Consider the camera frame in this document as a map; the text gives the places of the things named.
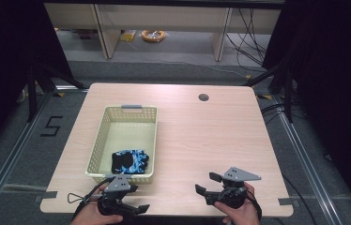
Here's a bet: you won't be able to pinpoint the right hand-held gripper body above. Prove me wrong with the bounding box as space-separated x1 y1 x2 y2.
205 167 262 209

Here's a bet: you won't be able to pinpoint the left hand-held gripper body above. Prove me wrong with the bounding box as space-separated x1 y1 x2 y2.
98 174 131 217

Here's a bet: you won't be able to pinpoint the blue black patterned glove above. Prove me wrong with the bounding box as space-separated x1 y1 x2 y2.
111 149 150 175

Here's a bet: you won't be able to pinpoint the cream perforated plastic basket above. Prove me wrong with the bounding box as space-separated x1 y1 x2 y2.
84 104 159 185

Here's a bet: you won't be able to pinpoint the person's right hand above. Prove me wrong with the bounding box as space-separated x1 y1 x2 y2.
214 183 261 225

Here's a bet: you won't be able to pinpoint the person's left hand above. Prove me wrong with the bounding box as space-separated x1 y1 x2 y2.
69 184 125 225

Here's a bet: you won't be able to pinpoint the black tape floor number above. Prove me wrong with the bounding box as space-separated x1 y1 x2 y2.
40 115 64 138

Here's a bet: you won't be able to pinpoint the black metal stand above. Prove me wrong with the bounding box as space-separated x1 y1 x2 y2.
25 61 87 123
242 61 294 124

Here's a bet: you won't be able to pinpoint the dark curtain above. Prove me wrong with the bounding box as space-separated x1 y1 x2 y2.
0 0 73 160
262 0 351 219

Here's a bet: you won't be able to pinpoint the yellow packet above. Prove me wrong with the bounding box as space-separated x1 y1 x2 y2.
119 29 138 43

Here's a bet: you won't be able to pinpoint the white shelf unit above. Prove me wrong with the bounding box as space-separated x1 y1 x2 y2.
43 3 282 63

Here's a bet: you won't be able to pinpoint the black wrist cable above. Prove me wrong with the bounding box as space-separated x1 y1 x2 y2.
244 189 263 220

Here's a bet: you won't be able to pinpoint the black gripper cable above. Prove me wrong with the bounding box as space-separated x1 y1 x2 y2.
67 176 115 204

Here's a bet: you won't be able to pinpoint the black floor cable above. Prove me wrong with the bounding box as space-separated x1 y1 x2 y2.
281 172 319 225

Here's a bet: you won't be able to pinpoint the metal floor rail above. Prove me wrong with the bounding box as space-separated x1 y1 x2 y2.
0 89 56 218
276 93 343 225

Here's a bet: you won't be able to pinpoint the black floor cables bundle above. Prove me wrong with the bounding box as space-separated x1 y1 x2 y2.
260 102 288 120

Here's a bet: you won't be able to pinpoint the thin white floor cable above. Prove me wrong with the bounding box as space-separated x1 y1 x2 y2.
126 40 251 79

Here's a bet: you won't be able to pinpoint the black hanging cables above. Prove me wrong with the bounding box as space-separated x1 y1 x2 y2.
225 8 269 68

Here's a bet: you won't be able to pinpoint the yellow cable coil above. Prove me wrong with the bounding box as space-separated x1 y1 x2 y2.
141 29 167 43

